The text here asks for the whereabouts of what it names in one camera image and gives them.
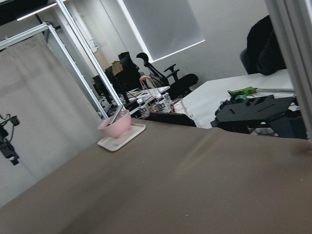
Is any pink bowl with cubes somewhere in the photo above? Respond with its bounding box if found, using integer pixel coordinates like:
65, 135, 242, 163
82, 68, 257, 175
97, 110, 131, 137

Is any black office chair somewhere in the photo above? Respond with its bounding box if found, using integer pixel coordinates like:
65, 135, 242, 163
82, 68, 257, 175
136, 52, 198, 99

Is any cream plastic tray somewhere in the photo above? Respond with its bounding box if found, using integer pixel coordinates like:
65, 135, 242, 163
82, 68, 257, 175
97, 123, 146, 152

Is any seated person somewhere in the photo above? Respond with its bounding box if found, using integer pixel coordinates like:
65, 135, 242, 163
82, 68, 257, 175
247, 15, 286, 76

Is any green handled reach grabber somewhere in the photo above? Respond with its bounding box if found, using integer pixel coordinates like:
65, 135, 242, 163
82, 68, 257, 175
228, 86, 295, 96

